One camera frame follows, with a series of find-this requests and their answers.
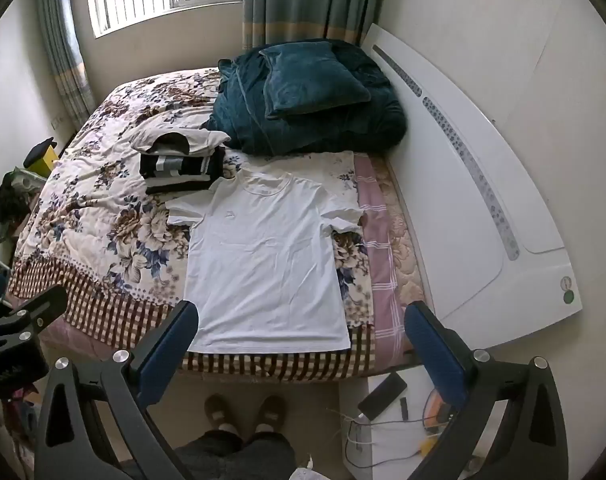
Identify floral quilt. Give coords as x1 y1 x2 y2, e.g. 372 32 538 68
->
7 67 379 377

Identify white nightstand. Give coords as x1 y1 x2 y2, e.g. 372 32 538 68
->
338 365 484 480

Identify folded cream t-shirt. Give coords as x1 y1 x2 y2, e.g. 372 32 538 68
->
132 127 232 157

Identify dark cloth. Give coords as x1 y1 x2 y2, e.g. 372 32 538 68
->
0 170 35 244

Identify black smartphone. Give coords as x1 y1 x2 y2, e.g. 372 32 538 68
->
358 374 408 420

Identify white headboard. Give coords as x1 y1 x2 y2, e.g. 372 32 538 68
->
360 24 584 348

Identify folded black striped garment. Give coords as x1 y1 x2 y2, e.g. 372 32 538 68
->
139 147 229 196

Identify orange item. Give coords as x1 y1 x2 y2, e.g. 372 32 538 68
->
423 389 456 432

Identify wide teal curtain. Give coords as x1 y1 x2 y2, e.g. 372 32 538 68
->
240 0 391 53

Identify pink checked bed sheet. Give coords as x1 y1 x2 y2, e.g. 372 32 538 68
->
353 152 425 361

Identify person's dark grey pants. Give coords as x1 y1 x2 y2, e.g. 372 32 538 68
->
175 429 297 480

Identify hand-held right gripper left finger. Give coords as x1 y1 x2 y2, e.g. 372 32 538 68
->
33 300 200 480

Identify teal blanket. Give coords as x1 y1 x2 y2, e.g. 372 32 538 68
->
203 39 409 157

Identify person's left slipper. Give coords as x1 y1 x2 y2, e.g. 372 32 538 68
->
204 394 239 433

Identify person's slipper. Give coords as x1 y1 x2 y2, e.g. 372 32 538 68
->
204 394 239 433
255 395 287 433

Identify white cable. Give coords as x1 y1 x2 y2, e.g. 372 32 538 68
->
328 406 456 467

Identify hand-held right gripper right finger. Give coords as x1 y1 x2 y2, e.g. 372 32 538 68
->
404 301 568 480

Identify white t-shirt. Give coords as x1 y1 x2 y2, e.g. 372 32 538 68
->
165 169 365 356

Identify narrow teal curtain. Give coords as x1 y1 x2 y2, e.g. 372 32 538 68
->
33 0 96 131

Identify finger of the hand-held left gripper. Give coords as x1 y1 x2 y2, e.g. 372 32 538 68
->
0 285 68 335

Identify person's right slipper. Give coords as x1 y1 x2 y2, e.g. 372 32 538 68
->
255 395 287 433

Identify teal pillow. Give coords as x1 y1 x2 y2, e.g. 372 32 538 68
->
258 42 373 121

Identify yellow box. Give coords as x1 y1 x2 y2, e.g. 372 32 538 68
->
30 152 59 179

